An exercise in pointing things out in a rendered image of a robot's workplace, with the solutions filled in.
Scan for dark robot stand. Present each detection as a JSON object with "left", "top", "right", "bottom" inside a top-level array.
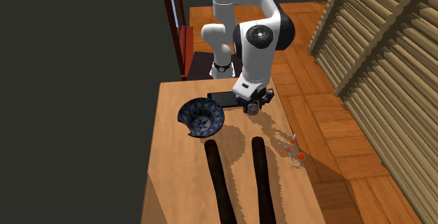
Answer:
[{"left": 186, "top": 51, "right": 244, "bottom": 81}]

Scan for red wooden door frame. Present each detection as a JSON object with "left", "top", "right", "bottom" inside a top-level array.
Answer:
[{"left": 158, "top": 0, "right": 194, "bottom": 81}]

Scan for blue and white patterned bowl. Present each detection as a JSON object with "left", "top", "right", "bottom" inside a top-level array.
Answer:
[{"left": 176, "top": 97, "right": 226, "bottom": 139}]

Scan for black phone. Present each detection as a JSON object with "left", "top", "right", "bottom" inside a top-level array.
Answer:
[{"left": 206, "top": 91, "right": 241, "bottom": 109}]

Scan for long dark brown stick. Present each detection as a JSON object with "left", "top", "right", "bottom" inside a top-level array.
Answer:
[
  {"left": 204, "top": 139, "right": 238, "bottom": 224},
  {"left": 251, "top": 136, "right": 277, "bottom": 224}
]

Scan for wooden table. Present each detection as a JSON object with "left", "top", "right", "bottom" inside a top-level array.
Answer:
[{"left": 140, "top": 78, "right": 327, "bottom": 224}]

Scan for wooden slatted structure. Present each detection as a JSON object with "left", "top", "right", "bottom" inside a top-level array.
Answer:
[{"left": 307, "top": 0, "right": 438, "bottom": 224}]

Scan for clear glass item orange caps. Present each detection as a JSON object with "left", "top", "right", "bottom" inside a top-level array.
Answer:
[{"left": 279, "top": 133, "right": 307, "bottom": 169}]

